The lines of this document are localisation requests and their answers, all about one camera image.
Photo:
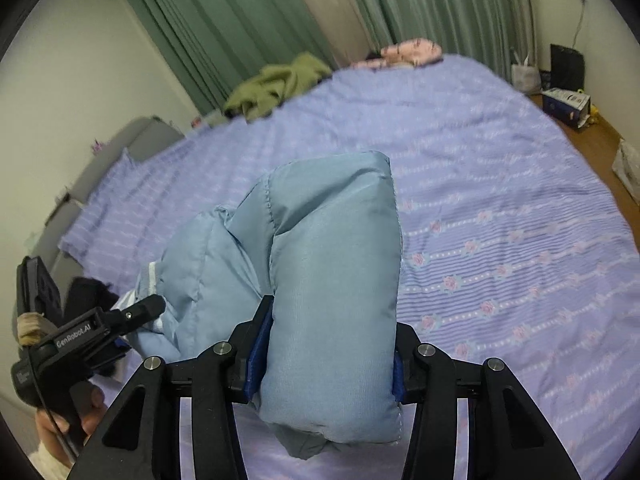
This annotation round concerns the white plastic bag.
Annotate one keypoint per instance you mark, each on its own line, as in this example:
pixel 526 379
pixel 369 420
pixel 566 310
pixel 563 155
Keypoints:
pixel 629 165

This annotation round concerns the olive green jacket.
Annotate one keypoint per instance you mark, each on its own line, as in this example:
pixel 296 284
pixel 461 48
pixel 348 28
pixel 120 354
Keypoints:
pixel 280 85

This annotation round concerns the pink patterned garment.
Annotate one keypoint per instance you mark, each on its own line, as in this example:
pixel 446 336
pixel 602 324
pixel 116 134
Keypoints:
pixel 410 52

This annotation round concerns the white tote bag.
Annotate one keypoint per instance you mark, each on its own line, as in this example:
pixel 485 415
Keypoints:
pixel 525 77

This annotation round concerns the green curtain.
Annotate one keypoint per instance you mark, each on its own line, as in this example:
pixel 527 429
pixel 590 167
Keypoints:
pixel 210 25
pixel 440 0

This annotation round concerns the stack of black clothes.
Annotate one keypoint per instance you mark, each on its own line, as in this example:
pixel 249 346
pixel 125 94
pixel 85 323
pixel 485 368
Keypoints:
pixel 85 295

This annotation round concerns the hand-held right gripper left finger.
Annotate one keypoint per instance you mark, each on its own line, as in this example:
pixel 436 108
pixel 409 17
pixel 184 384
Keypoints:
pixel 256 355

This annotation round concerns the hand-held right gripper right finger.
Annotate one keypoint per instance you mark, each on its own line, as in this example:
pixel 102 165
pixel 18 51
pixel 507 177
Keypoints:
pixel 415 360

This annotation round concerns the person's left hand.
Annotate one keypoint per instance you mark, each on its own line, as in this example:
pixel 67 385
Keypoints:
pixel 92 407

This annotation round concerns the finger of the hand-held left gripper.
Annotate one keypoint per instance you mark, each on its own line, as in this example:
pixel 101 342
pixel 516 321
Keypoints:
pixel 121 350
pixel 142 310

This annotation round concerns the yellow toy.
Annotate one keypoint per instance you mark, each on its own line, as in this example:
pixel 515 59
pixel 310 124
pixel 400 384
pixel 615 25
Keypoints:
pixel 594 112

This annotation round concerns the person's left forearm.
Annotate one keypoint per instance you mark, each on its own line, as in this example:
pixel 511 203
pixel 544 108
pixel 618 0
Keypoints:
pixel 50 465

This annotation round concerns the dark blue cardboard box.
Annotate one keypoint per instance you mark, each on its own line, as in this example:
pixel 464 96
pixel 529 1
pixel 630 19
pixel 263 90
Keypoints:
pixel 565 105

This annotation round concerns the grey padded headboard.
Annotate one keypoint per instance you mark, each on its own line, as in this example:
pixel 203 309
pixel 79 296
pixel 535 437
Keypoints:
pixel 140 132

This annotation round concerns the purple floral bed cover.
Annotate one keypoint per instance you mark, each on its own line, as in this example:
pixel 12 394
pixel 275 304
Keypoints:
pixel 500 185

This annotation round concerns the beige sheer curtain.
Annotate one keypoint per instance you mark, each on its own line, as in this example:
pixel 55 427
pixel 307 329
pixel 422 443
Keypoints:
pixel 320 0

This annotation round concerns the light blue padded pants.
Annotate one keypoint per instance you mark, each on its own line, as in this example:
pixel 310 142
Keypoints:
pixel 330 260

